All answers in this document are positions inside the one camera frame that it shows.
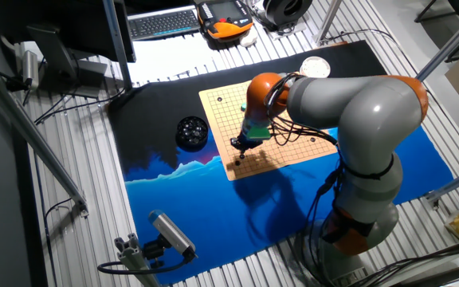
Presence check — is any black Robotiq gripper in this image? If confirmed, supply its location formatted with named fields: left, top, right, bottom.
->
left=229, top=135, right=261, bottom=155

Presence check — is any tan go board sheet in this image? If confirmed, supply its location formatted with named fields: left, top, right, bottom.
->
left=198, top=79, right=339, bottom=183

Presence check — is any black round stone bowl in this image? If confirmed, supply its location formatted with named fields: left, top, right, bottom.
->
left=175, top=116, right=210, bottom=152

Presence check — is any blue black printed mat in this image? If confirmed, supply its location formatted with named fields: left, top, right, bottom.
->
left=108, top=39, right=456, bottom=286

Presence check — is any white crumpled cloth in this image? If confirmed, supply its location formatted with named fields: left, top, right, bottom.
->
left=239, top=31, right=259, bottom=48

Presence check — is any white round stone bowl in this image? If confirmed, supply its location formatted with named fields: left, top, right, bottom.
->
left=299, top=55, right=332, bottom=80

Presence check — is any white paper sheet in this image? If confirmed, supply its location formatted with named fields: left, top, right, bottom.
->
left=127, top=31, right=250, bottom=87

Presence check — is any orange grey teach pendant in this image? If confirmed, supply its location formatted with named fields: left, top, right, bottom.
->
left=196, top=0, right=254, bottom=41

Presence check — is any black round drum device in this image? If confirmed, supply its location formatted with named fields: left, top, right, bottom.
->
left=261, top=0, right=314, bottom=28

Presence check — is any black computer keyboard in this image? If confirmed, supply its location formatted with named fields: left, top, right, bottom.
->
left=127, top=4, right=201, bottom=42

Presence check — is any short aluminium extrusion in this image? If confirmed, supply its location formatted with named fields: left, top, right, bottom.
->
left=113, top=233, right=161, bottom=287

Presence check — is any black computer monitor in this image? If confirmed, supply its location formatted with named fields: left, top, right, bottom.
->
left=0, top=0, right=138, bottom=100

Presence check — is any silver cylindrical device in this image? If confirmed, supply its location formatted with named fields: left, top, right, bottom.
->
left=21, top=49, right=41, bottom=91

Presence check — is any black flat bar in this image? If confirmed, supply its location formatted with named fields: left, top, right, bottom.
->
left=396, top=273, right=459, bottom=287

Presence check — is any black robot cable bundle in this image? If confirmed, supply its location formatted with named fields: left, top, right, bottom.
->
left=264, top=72, right=342, bottom=287

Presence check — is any silver depth camera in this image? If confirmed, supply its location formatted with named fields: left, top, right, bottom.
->
left=147, top=209, right=198, bottom=260

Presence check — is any grey metal base plate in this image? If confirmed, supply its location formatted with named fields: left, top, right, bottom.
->
left=267, top=19, right=308, bottom=41

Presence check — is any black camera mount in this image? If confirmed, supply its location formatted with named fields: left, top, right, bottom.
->
left=141, top=234, right=167, bottom=269

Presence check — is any black camera cable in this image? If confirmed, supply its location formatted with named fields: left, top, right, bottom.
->
left=96, top=254, right=190, bottom=276

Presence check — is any aluminium frame post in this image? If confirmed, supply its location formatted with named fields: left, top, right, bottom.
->
left=100, top=0, right=134, bottom=92
left=316, top=0, right=343, bottom=45

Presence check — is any aluminium frame rail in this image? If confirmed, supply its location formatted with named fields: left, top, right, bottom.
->
left=423, top=163, right=459, bottom=205
left=0, top=59, right=90, bottom=218
left=414, top=2, right=459, bottom=83

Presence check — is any black floor cable bundle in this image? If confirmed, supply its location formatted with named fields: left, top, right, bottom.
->
left=348, top=242, right=459, bottom=287

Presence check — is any black power plug cable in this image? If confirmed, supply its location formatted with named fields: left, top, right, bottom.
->
left=0, top=59, right=31, bottom=93

